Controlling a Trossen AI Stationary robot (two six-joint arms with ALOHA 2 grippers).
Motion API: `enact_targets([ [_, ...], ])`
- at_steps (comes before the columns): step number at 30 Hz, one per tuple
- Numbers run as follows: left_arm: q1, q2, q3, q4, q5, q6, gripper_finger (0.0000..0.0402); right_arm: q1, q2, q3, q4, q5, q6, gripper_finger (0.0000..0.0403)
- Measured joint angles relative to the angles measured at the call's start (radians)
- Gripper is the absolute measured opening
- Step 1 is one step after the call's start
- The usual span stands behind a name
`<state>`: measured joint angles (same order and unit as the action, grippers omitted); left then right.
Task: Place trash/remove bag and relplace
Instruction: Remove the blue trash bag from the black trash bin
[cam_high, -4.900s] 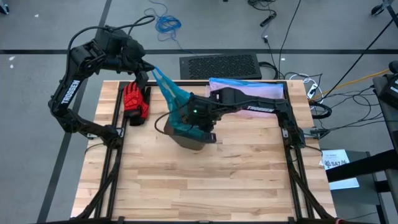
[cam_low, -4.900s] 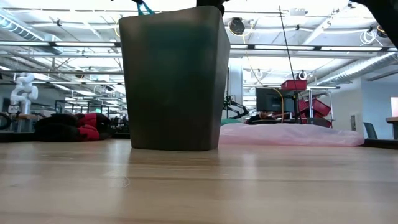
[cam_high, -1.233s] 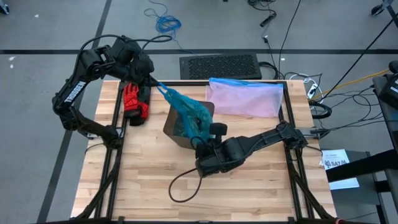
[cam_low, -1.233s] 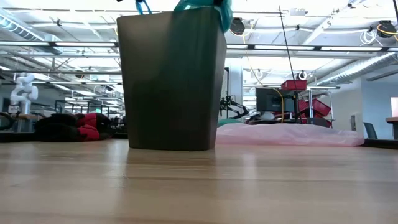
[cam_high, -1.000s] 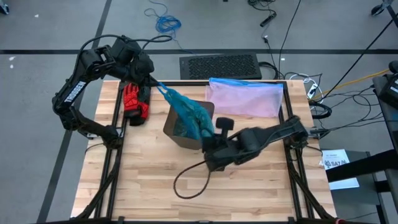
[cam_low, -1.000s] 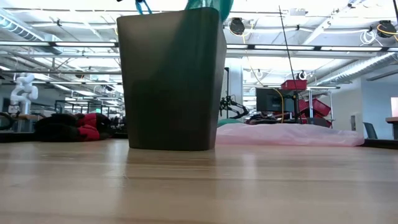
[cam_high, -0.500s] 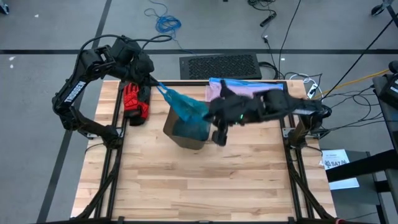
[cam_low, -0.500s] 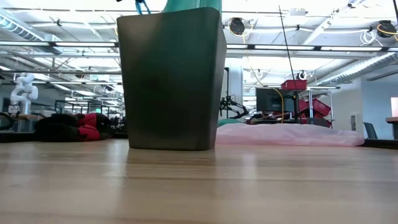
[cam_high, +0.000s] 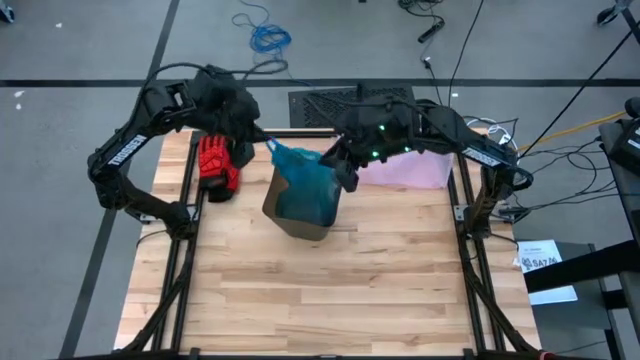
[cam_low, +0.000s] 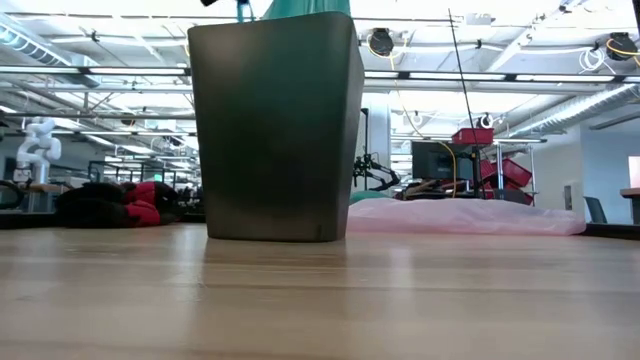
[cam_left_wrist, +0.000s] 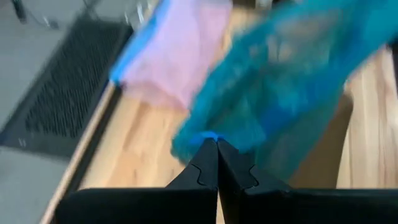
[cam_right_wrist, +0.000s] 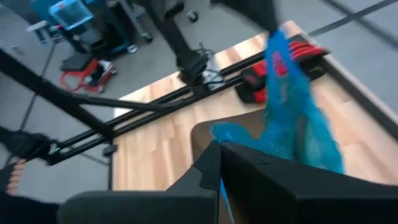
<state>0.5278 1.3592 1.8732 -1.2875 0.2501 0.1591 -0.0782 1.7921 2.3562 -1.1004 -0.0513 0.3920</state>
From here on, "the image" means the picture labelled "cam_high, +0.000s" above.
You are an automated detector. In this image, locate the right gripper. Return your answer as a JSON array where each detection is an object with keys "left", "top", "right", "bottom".
[{"left": 319, "top": 97, "right": 426, "bottom": 194}]

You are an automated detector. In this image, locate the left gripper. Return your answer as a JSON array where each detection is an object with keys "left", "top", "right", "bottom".
[{"left": 192, "top": 67, "right": 269, "bottom": 170}]

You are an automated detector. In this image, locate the teal trash bag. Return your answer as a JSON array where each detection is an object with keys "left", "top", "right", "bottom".
[{"left": 264, "top": 138, "right": 344, "bottom": 227}]

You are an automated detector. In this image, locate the dark grey trash bin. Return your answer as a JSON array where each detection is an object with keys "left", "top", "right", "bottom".
[{"left": 261, "top": 167, "right": 345, "bottom": 243}]

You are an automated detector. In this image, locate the flat pink plastic bag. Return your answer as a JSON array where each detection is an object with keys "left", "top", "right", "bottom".
[{"left": 355, "top": 148, "right": 454, "bottom": 190}]

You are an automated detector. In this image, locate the red and black glove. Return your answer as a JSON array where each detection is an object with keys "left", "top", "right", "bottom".
[{"left": 198, "top": 134, "right": 242, "bottom": 204}]

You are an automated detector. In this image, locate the black perforated computer case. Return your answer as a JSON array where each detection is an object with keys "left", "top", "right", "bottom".
[{"left": 288, "top": 83, "right": 416, "bottom": 130}]

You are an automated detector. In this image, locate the white power strip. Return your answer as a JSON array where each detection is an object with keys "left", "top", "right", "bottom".
[{"left": 469, "top": 117, "right": 519, "bottom": 151}]

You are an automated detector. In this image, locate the white printed paper sheet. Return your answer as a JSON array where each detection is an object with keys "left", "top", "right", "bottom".
[{"left": 514, "top": 238, "right": 580, "bottom": 306}]

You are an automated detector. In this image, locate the black stand bar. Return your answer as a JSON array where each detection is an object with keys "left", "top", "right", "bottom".
[{"left": 522, "top": 239, "right": 640, "bottom": 295}]

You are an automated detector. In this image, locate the black office chair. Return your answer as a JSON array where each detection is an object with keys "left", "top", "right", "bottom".
[{"left": 597, "top": 96, "right": 640, "bottom": 231}]

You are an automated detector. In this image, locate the black caster leg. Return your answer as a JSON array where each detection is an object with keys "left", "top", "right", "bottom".
[{"left": 594, "top": 0, "right": 640, "bottom": 26}]

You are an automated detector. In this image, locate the blue coiled cable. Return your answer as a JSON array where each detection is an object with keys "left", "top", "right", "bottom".
[{"left": 230, "top": 0, "right": 311, "bottom": 87}]

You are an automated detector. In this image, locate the black power adapter cable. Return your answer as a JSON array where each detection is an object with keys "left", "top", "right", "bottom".
[{"left": 397, "top": 0, "right": 447, "bottom": 69}]

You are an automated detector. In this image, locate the black hanging cable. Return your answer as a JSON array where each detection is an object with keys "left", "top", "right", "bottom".
[{"left": 446, "top": 0, "right": 486, "bottom": 109}]

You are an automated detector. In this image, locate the yellow cable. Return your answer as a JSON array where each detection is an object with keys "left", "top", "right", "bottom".
[{"left": 514, "top": 110, "right": 627, "bottom": 152}]

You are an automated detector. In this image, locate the black floor cable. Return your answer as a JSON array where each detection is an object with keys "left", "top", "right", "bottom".
[{"left": 529, "top": 28, "right": 640, "bottom": 149}]

